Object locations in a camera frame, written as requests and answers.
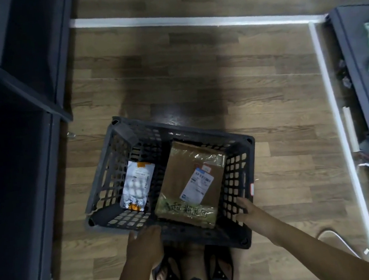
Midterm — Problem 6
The person's left hand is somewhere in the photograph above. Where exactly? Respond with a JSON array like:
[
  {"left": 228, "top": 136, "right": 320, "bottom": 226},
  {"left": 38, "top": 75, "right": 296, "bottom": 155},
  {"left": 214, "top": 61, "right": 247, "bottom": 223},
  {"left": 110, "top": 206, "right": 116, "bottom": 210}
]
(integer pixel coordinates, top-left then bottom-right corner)
[{"left": 123, "top": 224, "right": 168, "bottom": 273}]

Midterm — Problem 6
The person's right hand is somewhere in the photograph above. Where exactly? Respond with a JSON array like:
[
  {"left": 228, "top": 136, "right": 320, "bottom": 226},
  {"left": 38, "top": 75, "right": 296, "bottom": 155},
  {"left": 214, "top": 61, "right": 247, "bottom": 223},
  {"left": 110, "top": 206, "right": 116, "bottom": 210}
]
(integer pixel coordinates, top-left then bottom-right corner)
[{"left": 233, "top": 193, "right": 284, "bottom": 252}]

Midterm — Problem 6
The dark grey plastic crate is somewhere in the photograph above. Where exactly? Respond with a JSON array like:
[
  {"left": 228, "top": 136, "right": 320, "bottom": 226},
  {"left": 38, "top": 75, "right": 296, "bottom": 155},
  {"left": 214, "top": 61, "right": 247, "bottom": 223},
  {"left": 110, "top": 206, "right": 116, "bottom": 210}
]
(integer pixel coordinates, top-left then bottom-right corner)
[{"left": 73, "top": 99, "right": 269, "bottom": 270}]

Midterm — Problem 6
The grey poly mailer orange tape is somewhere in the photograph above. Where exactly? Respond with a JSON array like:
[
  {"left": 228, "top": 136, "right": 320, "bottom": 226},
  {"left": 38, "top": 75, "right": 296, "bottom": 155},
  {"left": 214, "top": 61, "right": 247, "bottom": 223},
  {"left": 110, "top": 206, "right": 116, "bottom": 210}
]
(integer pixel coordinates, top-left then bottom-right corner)
[{"left": 115, "top": 158, "right": 162, "bottom": 215}]

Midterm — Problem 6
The yellow taped cardboard box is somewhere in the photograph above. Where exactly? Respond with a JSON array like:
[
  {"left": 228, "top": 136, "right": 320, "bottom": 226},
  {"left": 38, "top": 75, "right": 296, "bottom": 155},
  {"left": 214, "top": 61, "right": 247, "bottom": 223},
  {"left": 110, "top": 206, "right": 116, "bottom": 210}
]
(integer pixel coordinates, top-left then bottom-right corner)
[{"left": 146, "top": 135, "right": 236, "bottom": 236}]

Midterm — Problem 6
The dark grey metal shelving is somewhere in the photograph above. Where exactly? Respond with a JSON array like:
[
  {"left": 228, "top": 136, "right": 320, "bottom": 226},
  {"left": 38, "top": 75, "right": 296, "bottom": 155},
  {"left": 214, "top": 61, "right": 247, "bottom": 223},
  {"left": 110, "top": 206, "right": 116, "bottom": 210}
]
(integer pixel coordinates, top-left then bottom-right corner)
[{"left": 0, "top": 0, "right": 110, "bottom": 280}]

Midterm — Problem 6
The person's right forearm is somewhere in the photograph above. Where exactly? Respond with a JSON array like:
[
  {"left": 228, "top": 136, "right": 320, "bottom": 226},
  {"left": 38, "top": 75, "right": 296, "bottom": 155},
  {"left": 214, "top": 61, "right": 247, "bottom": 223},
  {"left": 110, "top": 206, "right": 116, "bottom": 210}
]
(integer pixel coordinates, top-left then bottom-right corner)
[{"left": 268, "top": 210, "right": 369, "bottom": 280}]

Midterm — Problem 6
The person's left foot in sandal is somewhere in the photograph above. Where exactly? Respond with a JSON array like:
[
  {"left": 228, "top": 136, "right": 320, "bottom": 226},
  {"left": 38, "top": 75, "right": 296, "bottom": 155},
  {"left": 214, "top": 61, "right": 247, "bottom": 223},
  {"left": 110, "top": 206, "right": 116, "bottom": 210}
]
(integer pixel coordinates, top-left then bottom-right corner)
[{"left": 149, "top": 252, "right": 184, "bottom": 280}]

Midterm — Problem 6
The white plastic strip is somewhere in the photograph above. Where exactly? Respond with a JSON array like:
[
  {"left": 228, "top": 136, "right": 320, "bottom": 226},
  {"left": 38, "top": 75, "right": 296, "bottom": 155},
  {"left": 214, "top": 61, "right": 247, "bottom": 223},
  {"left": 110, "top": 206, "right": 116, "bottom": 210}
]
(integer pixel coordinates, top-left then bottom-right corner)
[{"left": 342, "top": 106, "right": 360, "bottom": 155}]

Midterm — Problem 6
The white power cable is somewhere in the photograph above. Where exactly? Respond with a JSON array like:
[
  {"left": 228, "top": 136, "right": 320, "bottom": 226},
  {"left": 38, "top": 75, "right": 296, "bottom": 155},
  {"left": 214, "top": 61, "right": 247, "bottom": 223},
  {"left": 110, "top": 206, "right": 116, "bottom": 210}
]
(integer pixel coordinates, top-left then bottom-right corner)
[{"left": 315, "top": 225, "right": 363, "bottom": 263}]

